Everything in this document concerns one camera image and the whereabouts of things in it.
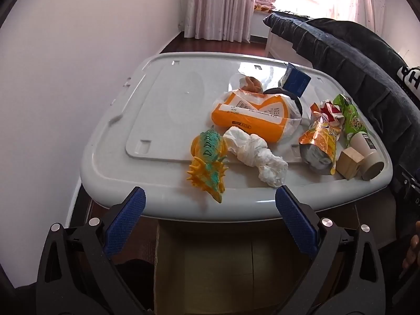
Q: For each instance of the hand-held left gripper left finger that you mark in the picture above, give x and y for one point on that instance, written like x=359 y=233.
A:
x=126 y=223

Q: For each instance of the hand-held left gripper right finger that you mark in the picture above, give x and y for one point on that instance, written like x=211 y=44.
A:
x=295 y=223

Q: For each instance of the white paper cup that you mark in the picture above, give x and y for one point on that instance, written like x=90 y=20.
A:
x=366 y=151

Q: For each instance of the green snack bag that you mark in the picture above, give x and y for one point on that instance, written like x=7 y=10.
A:
x=352 y=121

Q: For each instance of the white tissue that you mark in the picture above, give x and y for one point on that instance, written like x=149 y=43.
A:
x=252 y=151

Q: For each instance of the orange snack bag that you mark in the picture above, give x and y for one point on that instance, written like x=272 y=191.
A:
x=320 y=137

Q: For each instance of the cardboard box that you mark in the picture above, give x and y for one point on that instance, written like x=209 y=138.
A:
x=213 y=269

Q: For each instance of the red white wrapper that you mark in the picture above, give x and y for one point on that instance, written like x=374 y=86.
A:
x=329 y=111

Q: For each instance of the orange white plastic bag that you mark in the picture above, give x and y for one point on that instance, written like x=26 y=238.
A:
x=249 y=111

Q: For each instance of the blue carton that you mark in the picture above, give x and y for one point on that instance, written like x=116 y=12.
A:
x=297 y=80

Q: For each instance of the person's right hand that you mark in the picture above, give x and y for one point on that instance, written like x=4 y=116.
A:
x=412 y=247

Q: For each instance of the wooden block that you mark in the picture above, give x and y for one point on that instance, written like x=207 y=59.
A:
x=349 y=162

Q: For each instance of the yellow teal dinosaur toy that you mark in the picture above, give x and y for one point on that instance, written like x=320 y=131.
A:
x=210 y=157

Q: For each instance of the grey plastic storage box lid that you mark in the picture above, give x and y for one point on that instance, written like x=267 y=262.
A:
x=147 y=105

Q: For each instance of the black round container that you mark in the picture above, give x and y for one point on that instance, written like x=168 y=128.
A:
x=279 y=91

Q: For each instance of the dark grey bed blanket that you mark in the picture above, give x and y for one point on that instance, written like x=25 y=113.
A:
x=344 y=65

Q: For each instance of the orange peel piece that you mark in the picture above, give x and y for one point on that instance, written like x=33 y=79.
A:
x=252 y=83

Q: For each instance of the black pillow white print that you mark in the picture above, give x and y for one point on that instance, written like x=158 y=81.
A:
x=361 y=36

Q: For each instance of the pink patterned curtain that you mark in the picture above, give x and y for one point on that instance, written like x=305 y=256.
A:
x=364 y=0
x=216 y=6

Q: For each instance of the yellow patterned cloth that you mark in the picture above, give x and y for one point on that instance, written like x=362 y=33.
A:
x=262 y=7

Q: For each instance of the white bed frame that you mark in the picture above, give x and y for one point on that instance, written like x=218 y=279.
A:
x=279 y=47

